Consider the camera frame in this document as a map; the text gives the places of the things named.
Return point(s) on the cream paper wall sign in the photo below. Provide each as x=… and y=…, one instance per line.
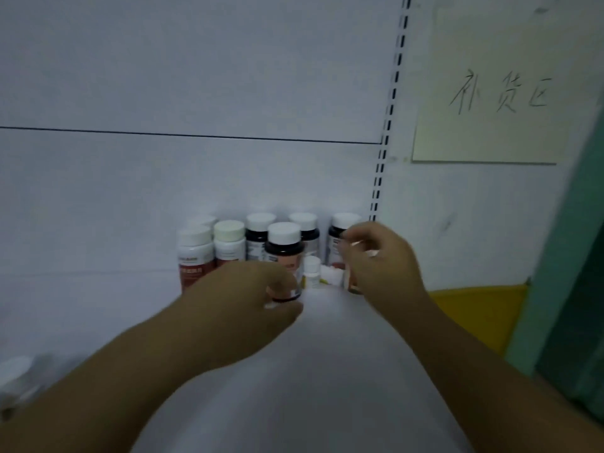
x=472, y=136

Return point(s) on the cluster of unsorted bottles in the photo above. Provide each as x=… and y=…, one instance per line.
x=196, y=259

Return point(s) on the person's left hand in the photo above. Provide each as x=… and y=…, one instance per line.
x=240, y=311

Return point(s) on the green door frame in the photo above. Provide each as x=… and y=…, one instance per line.
x=557, y=259

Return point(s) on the dark teal door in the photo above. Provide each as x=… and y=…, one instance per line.
x=580, y=334

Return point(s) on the slotted white shelf upright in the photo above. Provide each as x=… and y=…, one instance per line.
x=389, y=113

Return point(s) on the person's left forearm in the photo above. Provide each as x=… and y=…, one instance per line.
x=94, y=401

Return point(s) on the person's right hand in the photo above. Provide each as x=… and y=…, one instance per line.
x=391, y=273

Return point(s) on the person's right forearm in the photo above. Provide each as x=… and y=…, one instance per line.
x=495, y=396

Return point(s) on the white back panel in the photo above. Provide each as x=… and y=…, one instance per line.
x=189, y=65

